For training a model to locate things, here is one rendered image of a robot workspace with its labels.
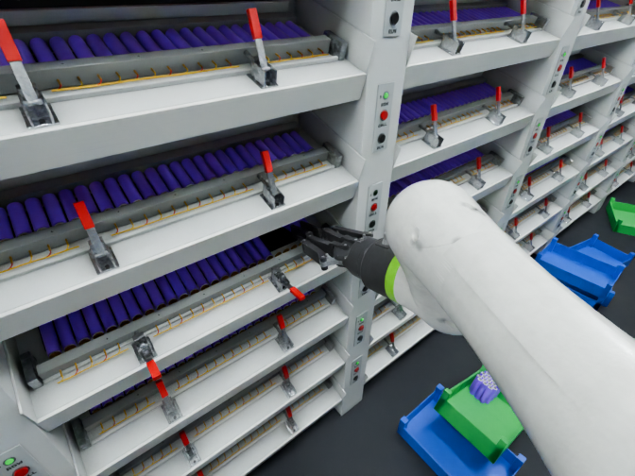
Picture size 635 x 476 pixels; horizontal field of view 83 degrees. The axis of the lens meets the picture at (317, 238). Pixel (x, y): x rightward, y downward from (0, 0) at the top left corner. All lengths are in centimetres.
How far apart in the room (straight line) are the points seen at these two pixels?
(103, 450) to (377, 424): 83
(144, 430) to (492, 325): 69
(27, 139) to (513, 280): 46
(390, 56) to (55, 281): 59
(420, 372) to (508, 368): 119
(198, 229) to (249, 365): 39
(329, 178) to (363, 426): 89
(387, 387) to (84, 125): 123
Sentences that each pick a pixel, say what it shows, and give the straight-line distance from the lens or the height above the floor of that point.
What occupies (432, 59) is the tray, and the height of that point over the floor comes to 107.
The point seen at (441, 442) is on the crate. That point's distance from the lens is 136.
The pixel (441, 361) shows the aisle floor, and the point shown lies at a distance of 154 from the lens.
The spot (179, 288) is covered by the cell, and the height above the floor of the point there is 73.
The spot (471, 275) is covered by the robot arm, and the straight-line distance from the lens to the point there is 33.
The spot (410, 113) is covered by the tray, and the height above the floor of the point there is 93.
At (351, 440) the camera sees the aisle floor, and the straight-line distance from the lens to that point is 132.
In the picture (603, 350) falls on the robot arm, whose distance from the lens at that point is 28.
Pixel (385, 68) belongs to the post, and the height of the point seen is 107.
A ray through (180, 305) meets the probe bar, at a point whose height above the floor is 72.
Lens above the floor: 119
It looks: 36 degrees down
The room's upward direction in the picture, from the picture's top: straight up
